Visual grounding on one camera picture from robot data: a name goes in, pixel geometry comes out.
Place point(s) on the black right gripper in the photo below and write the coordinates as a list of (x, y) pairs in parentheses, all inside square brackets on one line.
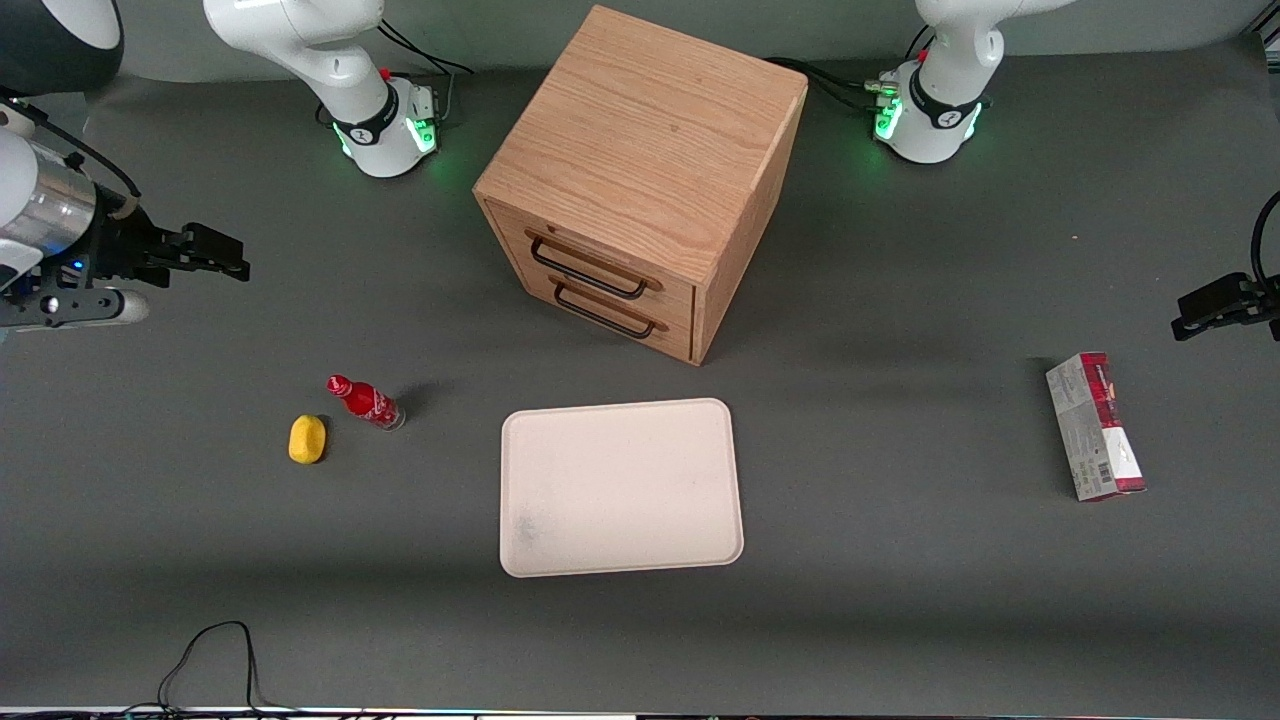
[(118, 246)]

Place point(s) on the red coke bottle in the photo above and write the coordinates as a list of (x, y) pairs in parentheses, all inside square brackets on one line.
[(364, 402)]

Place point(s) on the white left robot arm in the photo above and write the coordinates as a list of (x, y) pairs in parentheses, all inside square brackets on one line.
[(940, 100)]

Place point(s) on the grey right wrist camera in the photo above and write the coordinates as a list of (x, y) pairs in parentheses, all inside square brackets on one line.
[(110, 306)]

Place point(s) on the red and white carton box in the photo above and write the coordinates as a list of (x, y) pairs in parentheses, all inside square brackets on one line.
[(1098, 430)]

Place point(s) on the yellow lemon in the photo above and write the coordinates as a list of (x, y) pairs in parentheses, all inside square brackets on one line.
[(307, 439)]

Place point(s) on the wooden drawer cabinet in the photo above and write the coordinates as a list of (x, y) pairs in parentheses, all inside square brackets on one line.
[(650, 140)]

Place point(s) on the white rectangular tray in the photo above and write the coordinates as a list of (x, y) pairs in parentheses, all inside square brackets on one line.
[(620, 488)]

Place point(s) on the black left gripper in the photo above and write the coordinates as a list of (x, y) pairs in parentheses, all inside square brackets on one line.
[(1226, 301)]

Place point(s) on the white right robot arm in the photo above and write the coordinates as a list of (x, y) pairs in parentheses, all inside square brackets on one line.
[(340, 70)]

